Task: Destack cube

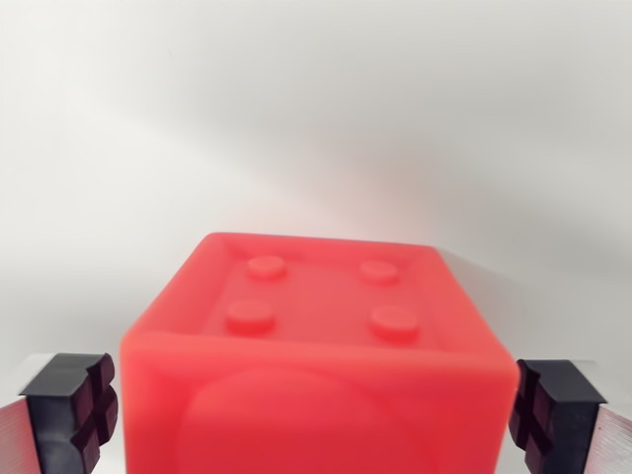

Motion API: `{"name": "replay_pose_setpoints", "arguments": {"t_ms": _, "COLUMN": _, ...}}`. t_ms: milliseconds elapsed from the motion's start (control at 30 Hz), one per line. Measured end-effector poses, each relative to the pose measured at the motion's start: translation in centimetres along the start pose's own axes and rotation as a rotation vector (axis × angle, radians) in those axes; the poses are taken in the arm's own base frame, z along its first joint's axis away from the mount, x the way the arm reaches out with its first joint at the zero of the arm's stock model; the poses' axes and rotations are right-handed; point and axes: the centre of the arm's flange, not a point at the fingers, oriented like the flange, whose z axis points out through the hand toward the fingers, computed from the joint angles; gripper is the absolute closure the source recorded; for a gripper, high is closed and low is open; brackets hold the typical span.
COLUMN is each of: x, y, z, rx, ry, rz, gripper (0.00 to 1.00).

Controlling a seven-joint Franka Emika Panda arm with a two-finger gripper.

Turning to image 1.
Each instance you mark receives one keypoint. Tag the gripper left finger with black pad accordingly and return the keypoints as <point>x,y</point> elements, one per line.
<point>54,419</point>

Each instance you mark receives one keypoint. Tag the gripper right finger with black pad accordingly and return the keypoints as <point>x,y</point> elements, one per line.
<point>568,429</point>

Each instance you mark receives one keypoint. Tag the red studded cube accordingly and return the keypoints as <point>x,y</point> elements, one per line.
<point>316,385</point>

